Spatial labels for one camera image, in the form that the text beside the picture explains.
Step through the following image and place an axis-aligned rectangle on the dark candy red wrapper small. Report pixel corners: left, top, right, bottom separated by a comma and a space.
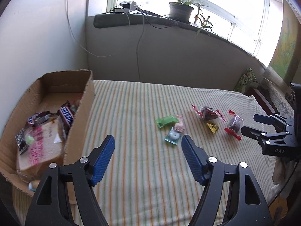
224, 110, 243, 141

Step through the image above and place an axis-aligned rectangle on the clear blue-green candy packet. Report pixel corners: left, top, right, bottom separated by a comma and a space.
165, 127, 181, 145

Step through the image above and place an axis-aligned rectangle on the yellow candy packet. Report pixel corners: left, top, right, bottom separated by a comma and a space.
206, 122, 219, 134

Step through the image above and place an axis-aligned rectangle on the pink candy packet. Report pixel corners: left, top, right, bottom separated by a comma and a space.
174, 115, 186, 133

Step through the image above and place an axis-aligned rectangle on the dark candy red wrapper large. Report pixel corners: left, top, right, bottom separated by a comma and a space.
192, 105, 226, 122

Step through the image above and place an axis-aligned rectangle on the green candy packet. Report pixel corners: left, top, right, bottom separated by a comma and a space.
156, 115, 179, 128

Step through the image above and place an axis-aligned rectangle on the Snickers bar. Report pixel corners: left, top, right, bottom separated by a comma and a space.
57, 101, 74, 135
26, 111, 52, 127

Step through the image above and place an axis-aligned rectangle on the clear bag sliced bread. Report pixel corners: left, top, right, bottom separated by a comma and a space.
16, 117, 66, 182

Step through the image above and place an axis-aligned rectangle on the black small candy packet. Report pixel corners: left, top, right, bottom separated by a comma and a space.
15, 129, 34, 155

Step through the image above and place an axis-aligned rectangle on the brown ball candy red wrapper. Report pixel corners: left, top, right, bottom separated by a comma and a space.
28, 180, 40, 192

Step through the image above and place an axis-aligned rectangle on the white lace cloth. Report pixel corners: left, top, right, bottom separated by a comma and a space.
260, 78, 294, 117

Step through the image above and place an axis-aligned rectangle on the dark red wooden furniture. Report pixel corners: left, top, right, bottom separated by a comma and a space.
245, 88, 279, 115

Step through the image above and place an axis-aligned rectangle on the green patterned bag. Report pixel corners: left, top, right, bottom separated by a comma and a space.
234, 67, 259, 94

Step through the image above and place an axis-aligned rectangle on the brown cardboard box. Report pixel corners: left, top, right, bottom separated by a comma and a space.
1, 69, 94, 197

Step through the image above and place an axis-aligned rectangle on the small trailing plant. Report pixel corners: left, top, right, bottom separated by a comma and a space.
193, 3, 214, 37

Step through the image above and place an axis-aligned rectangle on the potted spider plant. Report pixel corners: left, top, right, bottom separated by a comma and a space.
169, 0, 208, 24

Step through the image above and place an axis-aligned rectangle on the power adapter on sill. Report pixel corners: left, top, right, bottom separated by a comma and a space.
110, 1, 137, 14

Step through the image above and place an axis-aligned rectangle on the yellow green wall painting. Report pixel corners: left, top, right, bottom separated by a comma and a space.
269, 0, 300, 85

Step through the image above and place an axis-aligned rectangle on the grey hanging cable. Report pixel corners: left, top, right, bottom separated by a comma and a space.
122, 7, 175, 81

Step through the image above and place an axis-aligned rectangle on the white thin cable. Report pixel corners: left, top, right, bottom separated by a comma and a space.
64, 0, 116, 58

